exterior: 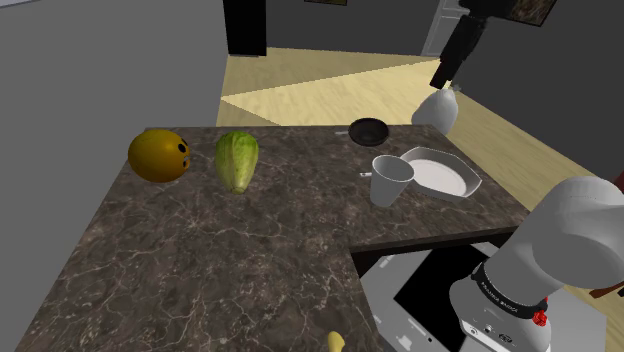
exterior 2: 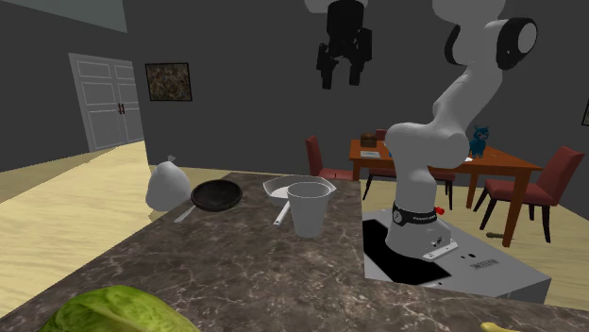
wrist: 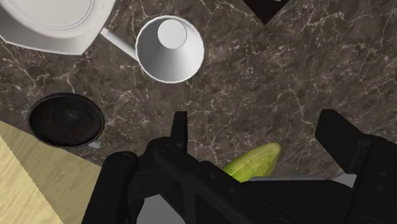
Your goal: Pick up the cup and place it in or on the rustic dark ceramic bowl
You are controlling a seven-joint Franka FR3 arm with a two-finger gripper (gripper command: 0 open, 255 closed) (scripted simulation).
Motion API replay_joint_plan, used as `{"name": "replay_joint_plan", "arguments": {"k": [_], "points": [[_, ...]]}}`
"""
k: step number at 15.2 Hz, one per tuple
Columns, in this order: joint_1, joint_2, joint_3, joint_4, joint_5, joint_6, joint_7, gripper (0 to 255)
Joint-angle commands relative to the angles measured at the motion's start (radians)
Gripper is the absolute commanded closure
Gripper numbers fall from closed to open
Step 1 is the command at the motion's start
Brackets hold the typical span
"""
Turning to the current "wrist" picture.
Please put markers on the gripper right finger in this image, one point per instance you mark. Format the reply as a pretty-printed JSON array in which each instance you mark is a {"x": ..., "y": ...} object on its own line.
[{"x": 356, "y": 145}]

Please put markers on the white plate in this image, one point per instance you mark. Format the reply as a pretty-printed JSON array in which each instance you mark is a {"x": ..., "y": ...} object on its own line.
[{"x": 52, "y": 21}]

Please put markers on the black round pan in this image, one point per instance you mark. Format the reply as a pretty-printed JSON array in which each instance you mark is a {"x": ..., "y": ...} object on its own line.
[{"x": 65, "y": 119}]

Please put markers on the white mug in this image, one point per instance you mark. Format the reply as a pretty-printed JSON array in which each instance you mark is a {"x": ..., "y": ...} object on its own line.
[{"x": 169, "y": 49}]

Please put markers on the green banana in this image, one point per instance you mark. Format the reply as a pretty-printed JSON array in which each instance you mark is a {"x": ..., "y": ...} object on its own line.
[{"x": 252, "y": 163}]

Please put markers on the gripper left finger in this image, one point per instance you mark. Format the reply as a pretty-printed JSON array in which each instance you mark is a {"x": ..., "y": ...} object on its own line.
[{"x": 173, "y": 173}]

